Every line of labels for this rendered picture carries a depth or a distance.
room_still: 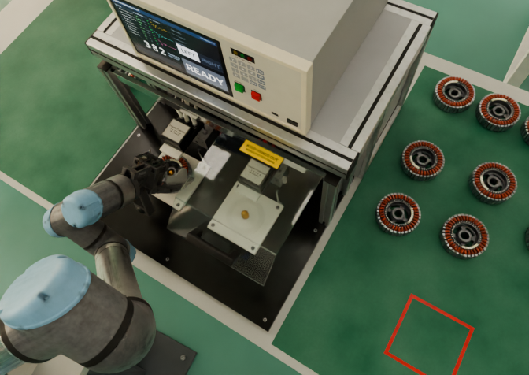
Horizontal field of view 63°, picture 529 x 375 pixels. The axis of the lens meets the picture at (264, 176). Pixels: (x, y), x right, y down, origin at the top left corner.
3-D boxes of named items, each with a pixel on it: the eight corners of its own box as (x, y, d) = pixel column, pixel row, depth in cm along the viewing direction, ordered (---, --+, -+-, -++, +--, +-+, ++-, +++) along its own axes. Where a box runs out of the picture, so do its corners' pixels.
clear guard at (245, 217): (263, 286, 85) (260, 281, 79) (167, 228, 91) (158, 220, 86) (338, 157, 95) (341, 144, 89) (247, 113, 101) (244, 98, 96)
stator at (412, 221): (371, 230, 114) (373, 226, 110) (379, 192, 118) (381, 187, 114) (414, 242, 111) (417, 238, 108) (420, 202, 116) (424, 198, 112)
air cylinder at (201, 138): (208, 150, 125) (204, 141, 120) (187, 139, 127) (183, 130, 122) (218, 136, 126) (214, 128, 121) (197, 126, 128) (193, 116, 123)
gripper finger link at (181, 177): (202, 170, 114) (169, 171, 108) (197, 188, 116) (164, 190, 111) (197, 164, 116) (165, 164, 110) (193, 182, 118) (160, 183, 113)
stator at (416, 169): (426, 139, 123) (430, 133, 119) (449, 171, 118) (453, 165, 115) (392, 155, 122) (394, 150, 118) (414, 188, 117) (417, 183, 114)
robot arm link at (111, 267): (188, 358, 69) (141, 238, 111) (138, 324, 64) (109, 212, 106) (135, 413, 67) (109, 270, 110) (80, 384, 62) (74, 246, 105)
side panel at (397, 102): (361, 179, 120) (381, 119, 90) (352, 174, 121) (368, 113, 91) (403, 104, 128) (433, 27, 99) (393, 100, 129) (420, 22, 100)
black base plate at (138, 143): (268, 332, 106) (268, 331, 104) (77, 211, 123) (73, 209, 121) (353, 179, 120) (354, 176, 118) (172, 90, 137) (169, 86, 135)
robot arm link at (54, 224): (72, 254, 102) (98, 242, 97) (31, 226, 97) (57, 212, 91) (87, 228, 108) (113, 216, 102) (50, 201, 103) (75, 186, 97)
